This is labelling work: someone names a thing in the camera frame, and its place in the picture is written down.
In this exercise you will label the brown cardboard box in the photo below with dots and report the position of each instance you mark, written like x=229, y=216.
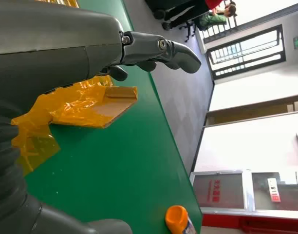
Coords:
x=115, y=106

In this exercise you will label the black framed window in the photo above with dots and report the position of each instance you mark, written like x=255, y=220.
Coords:
x=246, y=51

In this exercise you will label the person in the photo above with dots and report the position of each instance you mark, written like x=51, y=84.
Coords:
x=188, y=13
x=212, y=18

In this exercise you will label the black office chair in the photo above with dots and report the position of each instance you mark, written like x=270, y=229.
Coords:
x=188, y=30

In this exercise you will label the clear bottle with orange cap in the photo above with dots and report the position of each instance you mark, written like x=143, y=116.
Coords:
x=176, y=220

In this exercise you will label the white and red notice card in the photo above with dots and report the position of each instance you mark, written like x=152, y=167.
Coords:
x=274, y=190

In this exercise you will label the black window railing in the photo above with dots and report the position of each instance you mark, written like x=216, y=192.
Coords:
x=219, y=29

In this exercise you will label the fire extinguisher cabinet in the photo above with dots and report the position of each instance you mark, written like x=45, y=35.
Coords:
x=246, y=193

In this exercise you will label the green exit sign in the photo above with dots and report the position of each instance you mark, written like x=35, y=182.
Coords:
x=296, y=42

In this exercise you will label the robot left arm ribbed sleeve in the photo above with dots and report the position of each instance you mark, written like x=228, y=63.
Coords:
x=6, y=161

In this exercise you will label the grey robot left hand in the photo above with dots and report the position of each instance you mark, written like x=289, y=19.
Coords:
x=54, y=45

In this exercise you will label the brown wooden wall rail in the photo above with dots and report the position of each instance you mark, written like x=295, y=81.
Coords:
x=249, y=111

